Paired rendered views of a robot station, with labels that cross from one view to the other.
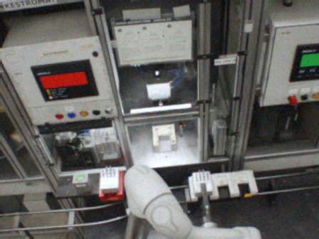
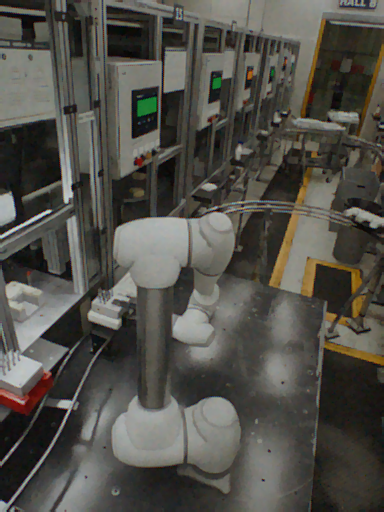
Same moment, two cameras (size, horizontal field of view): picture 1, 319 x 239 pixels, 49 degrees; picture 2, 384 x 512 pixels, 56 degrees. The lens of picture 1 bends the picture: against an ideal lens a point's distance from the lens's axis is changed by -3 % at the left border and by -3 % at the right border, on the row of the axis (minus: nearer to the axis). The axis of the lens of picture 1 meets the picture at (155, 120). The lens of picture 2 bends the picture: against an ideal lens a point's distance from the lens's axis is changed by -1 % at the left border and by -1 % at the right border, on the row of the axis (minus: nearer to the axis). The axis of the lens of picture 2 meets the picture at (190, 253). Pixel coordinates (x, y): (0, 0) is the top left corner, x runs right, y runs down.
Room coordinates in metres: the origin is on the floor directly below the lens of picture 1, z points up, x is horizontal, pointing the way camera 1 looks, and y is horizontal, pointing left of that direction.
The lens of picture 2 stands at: (0.40, 0.85, 1.90)
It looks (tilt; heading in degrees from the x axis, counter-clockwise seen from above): 31 degrees down; 286
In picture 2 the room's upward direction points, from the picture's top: 5 degrees clockwise
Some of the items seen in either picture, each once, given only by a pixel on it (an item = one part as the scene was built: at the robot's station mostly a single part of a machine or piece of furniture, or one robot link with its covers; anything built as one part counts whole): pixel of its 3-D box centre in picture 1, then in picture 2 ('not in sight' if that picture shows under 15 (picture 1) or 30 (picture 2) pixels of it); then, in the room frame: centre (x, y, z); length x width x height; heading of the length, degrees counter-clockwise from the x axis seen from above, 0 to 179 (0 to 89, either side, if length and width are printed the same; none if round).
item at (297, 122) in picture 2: not in sight; (312, 148); (0.27, -5.62, 0.48); 0.88 x 0.56 x 0.96; 16
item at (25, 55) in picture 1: (65, 69); not in sight; (1.30, 0.38, 1.60); 0.42 x 0.29 x 0.46; 88
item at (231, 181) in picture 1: (222, 188); (124, 301); (1.03, -0.32, 0.84); 0.36 x 0.14 x 0.10; 88
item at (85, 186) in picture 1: (82, 182); not in sight; (1.10, 0.44, 0.97); 0.08 x 0.08 x 0.12; 88
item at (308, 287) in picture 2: not in sight; (332, 288); (-0.14, -2.19, 0.01); 1.00 x 0.55 x 0.01; 88
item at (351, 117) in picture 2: not in sight; (338, 137); (-0.19, -6.87, 0.48); 0.84 x 0.58 x 0.97; 96
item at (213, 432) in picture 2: not in sight; (212, 430); (0.48, 0.15, 0.85); 0.18 x 0.16 x 0.22; 26
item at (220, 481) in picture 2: not in sight; (213, 449); (0.46, 0.13, 0.71); 0.22 x 0.18 x 0.06; 88
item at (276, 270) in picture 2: not in sight; (286, 190); (0.52, -4.68, 0.01); 5.85 x 0.59 x 0.01; 88
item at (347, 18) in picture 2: not in sight; (340, 85); (-0.04, -8.29, 1.31); 1.36 x 0.10 x 2.62; 178
